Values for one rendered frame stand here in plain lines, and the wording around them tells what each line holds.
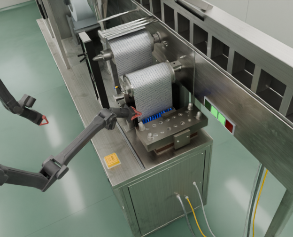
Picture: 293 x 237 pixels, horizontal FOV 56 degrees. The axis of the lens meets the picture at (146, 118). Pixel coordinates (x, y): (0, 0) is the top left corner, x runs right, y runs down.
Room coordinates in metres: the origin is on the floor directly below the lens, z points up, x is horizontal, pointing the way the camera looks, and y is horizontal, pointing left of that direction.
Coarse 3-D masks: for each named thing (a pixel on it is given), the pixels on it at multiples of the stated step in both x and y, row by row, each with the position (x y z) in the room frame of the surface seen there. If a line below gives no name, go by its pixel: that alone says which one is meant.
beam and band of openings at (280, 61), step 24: (144, 0) 1.82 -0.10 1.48; (168, 0) 1.46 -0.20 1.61; (168, 24) 1.50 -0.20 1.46; (192, 24) 1.25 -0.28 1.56; (216, 24) 1.07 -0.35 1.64; (240, 24) 1.01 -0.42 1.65; (216, 48) 1.11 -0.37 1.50; (240, 48) 0.92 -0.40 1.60; (264, 48) 0.82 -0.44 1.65; (288, 48) 0.80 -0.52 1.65; (240, 72) 0.96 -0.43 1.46; (264, 72) 0.82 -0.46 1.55; (288, 72) 0.70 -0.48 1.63; (264, 96) 0.79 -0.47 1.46; (288, 96) 0.68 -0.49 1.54; (288, 120) 0.65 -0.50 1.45
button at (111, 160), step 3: (114, 153) 1.05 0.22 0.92; (108, 156) 1.03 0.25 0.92; (111, 156) 1.03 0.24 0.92; (114, 156) 1.03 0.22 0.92; (105, 159) 1.01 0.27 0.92; (108, 159) 1.01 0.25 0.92; (111, 159) 1.01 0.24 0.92; (114, 159) 1.00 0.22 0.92; (117, 159) 1.00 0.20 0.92; (108, 162) 0.99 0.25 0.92; (111, 162) 0.99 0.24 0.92; (114, 162) 0.98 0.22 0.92; (117, 162) 0.99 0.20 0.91; (108, 165) 0.97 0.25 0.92; (111, 165) 0.97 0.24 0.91; (114, 165) 0.98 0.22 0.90
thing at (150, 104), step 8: (168, 88) 1.26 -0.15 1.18; (144, 96) 1.20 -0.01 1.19; (152, 96) 1.22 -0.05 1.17; (160, 96) 1.24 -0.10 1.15; (168, 96) 1.26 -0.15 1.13; (136, 104) 1.18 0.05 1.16; (144, 104) 1.20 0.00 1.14; (152, 104) 1.22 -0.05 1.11; (160, 104) 1.24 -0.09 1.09; (168, 104) 1.25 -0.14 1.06; (144, 112) 1.20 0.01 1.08; (152, 112) 1.22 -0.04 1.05; (160, 112) 1.23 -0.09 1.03
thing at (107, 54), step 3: (108, 48) 1.48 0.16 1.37; (102, 51) 1.46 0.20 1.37; (105, 51) 1.46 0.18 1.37; (108, 51) 1.46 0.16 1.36; (111, 51) 1.46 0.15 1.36; (102, 54) 1.44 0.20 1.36; (105, 54) 1.44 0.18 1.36; (108, 54) 1.44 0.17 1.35; (111, 54) 1.45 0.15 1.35; (105, 57) 1.43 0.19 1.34; (108, 57) 1.44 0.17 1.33; (111, 57) 1.45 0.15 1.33; (105, 60) 1.43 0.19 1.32
